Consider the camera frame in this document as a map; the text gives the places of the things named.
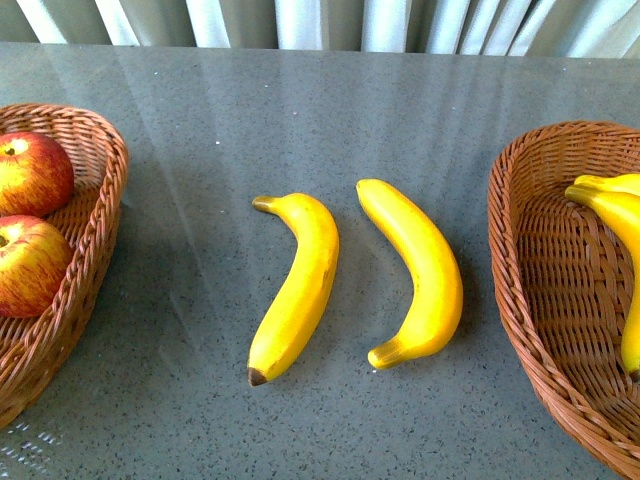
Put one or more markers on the orange wicker basket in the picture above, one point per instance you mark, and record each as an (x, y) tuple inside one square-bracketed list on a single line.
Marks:
[(563, 282), (33, 350)]

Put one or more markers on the yellow banana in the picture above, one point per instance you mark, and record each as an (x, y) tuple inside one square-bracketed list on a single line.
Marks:
[(299, 305), (620, 213), (437, 303), (625, 183)]

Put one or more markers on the white pleated curtain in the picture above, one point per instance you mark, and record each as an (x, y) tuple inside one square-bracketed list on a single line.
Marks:
[(575, 29)]

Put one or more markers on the right orange wicker basket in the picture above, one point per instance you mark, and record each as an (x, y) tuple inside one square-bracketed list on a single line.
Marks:
[(563, 282)]

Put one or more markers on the red yellow apple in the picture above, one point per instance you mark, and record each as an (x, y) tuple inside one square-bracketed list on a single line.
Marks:
[(37, 176)]

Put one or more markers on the left orange wicker basket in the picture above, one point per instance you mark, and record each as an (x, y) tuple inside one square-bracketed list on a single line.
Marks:
[(33, 350)]

